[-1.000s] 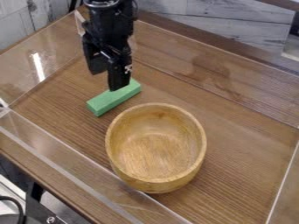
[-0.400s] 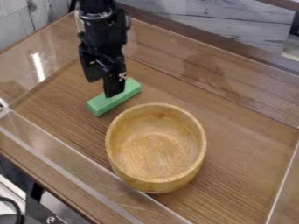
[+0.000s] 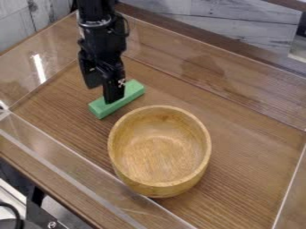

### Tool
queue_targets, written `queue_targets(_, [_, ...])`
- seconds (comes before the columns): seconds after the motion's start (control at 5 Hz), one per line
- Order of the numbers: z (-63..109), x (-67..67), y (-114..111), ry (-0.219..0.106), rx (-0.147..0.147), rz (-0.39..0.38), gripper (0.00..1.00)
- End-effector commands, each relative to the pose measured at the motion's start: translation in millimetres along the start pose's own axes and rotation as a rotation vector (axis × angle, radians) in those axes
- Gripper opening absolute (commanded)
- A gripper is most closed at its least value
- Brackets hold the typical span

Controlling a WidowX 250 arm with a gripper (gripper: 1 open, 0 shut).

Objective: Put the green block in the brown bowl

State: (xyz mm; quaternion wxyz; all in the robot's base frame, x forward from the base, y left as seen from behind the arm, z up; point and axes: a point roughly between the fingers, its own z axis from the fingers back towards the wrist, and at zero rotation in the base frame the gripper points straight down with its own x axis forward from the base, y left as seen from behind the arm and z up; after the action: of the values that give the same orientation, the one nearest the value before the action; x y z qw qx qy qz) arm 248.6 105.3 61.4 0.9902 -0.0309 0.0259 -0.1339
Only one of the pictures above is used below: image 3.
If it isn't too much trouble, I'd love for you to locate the clear acrylic tray enclosure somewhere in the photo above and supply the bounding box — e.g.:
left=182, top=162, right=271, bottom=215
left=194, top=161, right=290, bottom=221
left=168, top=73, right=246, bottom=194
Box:
left=0, top=9, right=306, bottom=229

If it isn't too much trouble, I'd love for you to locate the brown wooden bowl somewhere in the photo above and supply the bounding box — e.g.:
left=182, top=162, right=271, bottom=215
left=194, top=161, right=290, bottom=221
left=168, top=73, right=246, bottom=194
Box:
left=108, top=105, right=211, bottom=198

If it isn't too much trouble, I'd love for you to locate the black cable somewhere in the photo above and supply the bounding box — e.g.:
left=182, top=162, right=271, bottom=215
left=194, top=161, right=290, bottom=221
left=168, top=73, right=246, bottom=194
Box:
left=0, top=202, right=24, bottom=229

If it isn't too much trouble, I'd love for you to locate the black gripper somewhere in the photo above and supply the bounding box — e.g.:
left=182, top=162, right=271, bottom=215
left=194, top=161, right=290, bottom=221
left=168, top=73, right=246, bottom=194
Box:
left=77, top=14, right=130, bottom=104

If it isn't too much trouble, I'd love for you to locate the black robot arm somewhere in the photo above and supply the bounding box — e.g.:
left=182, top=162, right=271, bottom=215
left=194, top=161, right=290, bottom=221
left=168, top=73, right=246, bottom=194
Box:
left=76, top=0, right=130, bottom=104

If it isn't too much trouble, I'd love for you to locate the green rectangular block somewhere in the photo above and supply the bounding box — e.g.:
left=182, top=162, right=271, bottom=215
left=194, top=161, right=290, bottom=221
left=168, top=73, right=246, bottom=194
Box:
left=88, top=80, right=144, bottom=119

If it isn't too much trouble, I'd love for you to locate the black metal table bracket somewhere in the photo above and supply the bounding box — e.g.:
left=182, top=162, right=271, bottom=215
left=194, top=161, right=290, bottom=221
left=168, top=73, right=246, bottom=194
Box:
left=27, top=187, right=68, bottom=229

